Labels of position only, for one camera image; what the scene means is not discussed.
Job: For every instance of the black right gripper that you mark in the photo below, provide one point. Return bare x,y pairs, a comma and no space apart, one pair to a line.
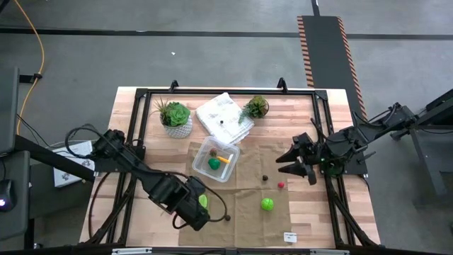
313,154

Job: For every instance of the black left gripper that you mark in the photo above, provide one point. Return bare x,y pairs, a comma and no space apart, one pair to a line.
196,217

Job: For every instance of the light green toy star fruit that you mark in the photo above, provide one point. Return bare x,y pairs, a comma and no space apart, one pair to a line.
204,201

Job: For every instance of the red toy raspberry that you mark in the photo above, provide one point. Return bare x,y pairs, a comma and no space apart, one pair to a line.
281,185

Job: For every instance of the light green round toy vegetable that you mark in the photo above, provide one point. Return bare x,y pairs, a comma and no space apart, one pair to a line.
267,204

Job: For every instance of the dark green toy bell pepper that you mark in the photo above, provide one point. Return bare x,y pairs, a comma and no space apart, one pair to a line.
214,164

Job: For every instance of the yellow toy pepper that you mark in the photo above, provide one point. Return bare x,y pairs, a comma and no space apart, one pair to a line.
223,159

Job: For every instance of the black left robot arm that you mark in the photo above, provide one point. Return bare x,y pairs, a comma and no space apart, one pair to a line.
141,171

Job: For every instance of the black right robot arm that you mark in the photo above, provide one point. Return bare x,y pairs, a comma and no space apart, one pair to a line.
371,131

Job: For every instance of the clear plastic tupperware container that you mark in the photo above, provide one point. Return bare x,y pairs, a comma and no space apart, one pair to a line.
203,170

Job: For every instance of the tan cloth mat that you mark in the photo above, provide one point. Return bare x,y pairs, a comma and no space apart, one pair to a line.
262,219

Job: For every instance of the small plant in dark pot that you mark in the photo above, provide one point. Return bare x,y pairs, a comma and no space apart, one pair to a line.
256,106

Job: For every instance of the white label tag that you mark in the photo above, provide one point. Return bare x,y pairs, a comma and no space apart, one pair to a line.
290,237

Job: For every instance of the white folded towel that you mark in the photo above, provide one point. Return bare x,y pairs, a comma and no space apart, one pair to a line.
216,111

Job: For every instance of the black floor mat striped edges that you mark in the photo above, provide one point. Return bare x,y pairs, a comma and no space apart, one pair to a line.
329,63

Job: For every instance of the succulent in white patterned pot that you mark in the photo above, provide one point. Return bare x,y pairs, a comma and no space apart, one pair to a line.
176,115

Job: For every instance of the white cardboard box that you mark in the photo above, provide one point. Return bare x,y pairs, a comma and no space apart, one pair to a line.
67,177

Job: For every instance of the black metal beam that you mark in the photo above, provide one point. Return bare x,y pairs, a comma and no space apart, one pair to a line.
46,156

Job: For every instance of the dark grey desk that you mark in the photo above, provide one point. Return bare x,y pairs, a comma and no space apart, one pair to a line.
23,170

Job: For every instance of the black computer mouse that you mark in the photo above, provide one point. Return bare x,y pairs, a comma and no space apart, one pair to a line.
7,195

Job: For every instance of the grey monitor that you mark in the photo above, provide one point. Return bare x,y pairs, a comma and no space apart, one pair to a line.
8,113

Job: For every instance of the silver metal bracket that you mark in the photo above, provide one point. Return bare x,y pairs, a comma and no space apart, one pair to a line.
131,251
329,252

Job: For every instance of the black aluminium table frame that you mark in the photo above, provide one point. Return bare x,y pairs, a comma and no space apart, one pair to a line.
230,91

